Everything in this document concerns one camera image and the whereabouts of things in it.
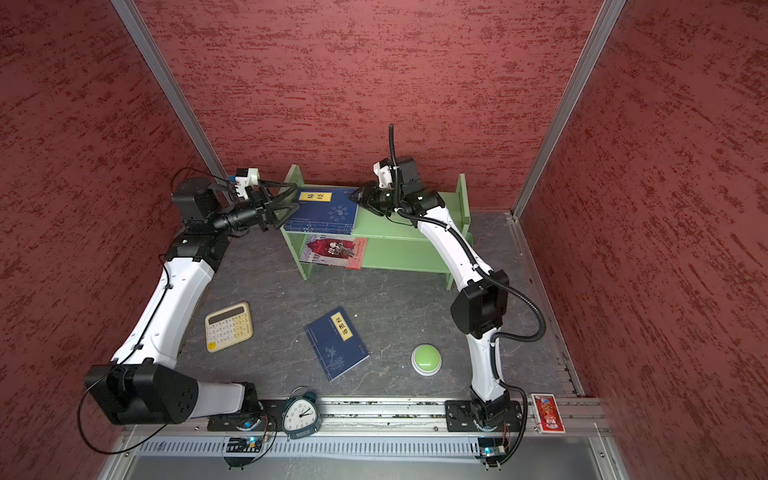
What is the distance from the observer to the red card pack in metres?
0.73

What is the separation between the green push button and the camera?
82cm

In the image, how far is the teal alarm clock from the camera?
0.70 metres

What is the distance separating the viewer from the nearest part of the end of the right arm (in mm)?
624
